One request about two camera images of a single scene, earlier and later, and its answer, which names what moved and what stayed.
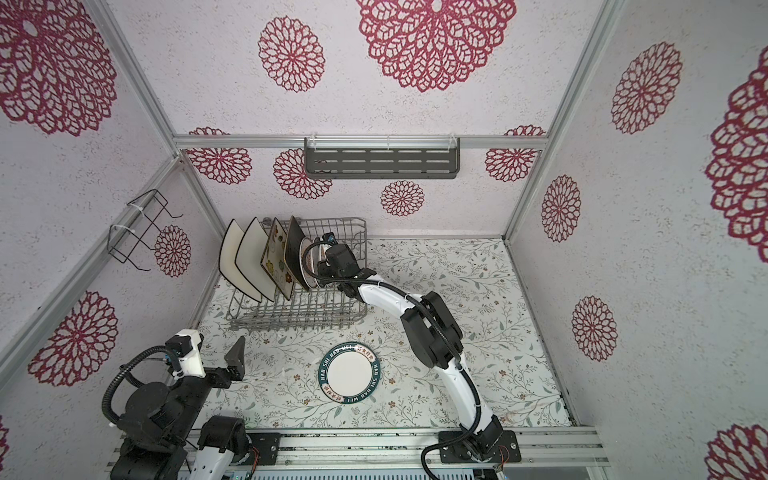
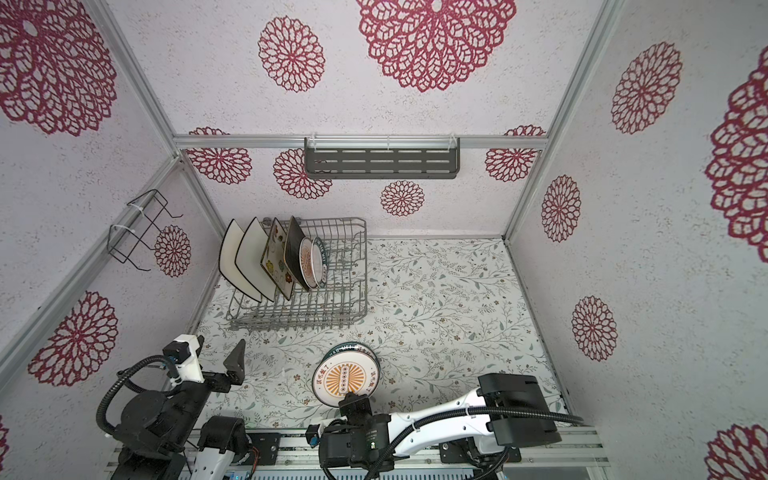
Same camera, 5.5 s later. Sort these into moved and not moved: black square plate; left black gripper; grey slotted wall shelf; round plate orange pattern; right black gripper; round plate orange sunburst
Moved: right black gripper; round plate orange sunburst
Not moved: round plate orange pattern; black square plate; left black gripper; grey slotted wall shelf
